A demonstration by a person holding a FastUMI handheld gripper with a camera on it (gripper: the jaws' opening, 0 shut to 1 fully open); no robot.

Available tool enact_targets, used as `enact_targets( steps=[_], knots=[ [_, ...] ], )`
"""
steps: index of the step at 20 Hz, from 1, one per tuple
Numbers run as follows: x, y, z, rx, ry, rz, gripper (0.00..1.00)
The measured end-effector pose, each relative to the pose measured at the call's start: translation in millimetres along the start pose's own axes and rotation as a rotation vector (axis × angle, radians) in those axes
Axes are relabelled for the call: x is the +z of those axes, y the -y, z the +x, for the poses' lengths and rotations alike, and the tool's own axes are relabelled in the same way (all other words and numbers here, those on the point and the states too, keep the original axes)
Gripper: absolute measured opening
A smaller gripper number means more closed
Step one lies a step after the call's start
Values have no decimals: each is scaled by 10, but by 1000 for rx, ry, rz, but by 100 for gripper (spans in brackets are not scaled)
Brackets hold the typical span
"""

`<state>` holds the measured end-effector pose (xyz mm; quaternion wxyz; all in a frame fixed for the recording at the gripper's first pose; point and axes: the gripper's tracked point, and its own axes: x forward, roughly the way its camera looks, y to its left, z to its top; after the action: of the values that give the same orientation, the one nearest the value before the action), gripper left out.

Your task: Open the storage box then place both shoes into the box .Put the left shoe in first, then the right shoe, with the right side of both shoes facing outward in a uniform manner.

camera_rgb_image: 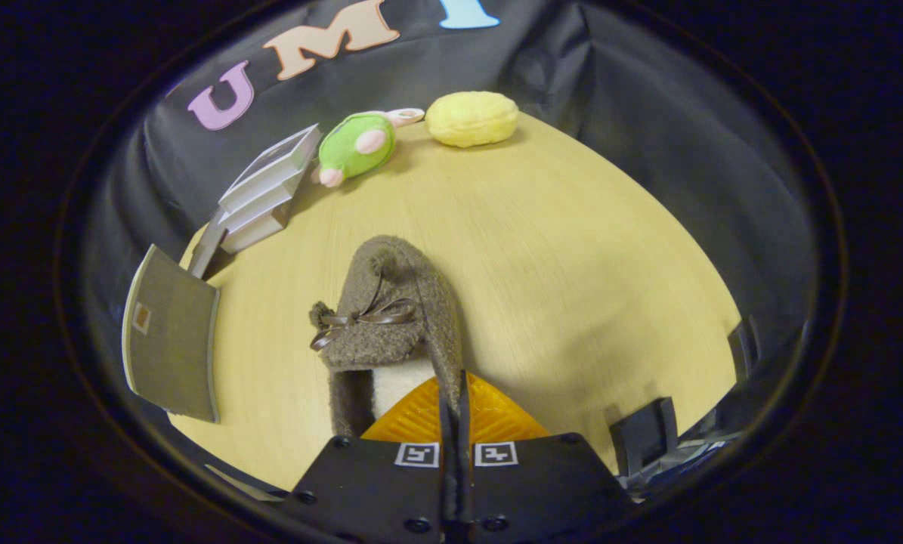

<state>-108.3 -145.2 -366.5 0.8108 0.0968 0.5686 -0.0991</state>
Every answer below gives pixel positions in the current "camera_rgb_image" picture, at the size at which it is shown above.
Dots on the green plush toy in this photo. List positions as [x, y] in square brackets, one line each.
[353, 147]

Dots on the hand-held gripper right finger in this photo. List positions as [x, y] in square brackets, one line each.
[542, 491]

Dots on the brown fuzzy slipper shoe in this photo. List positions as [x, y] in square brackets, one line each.
[398, 340]

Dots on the white book with dark cover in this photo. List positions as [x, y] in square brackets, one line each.
[277, 162]

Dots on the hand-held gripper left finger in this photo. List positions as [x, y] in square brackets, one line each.
[375, 491]

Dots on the brown book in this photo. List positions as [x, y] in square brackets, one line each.
[208, 245]

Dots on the black bracket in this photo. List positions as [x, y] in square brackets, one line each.
[744, 347]
[640, 438]

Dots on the plain white book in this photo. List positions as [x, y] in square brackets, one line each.
[258, 208]
[255, 230]

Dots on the grey fabric storage box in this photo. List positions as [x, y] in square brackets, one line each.
[171, 340]

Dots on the yellow plush toy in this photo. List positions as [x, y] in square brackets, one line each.
[472, 118]

